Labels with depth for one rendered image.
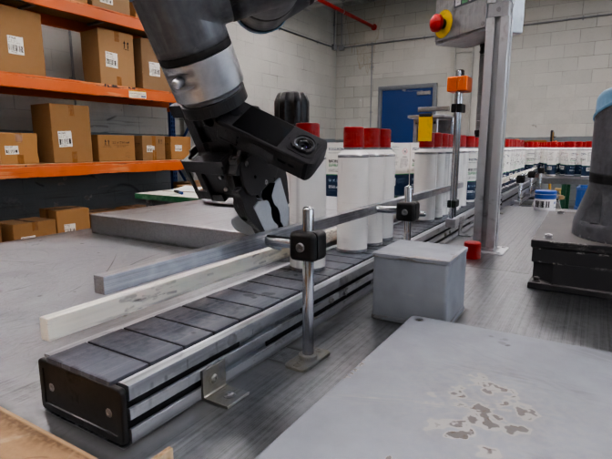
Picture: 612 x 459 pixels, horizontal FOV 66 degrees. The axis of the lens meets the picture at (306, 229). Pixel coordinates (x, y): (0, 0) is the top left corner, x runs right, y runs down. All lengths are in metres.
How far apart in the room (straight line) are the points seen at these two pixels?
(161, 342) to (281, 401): 0.12
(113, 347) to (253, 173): 0.23
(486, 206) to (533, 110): 7.62
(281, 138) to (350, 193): 0.30
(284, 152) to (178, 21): 0.15
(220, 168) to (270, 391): 0.24
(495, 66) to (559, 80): 7.61
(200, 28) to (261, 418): 0.35
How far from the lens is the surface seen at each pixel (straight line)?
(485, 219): 1.09
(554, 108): 8.65
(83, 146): 4.75
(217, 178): 0.55
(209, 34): 0.48
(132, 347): 0.45
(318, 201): 0.65
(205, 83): 0.49
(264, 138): 0.49
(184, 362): 0.43
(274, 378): 0.49
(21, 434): 0.46
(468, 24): 1.14
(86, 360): 0.44
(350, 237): 0.78
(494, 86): 1.09
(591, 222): 0.86
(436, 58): 9.15
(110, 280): 0.37
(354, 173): 0.77
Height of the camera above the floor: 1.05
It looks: 10 degrees down
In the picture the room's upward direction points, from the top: straight up
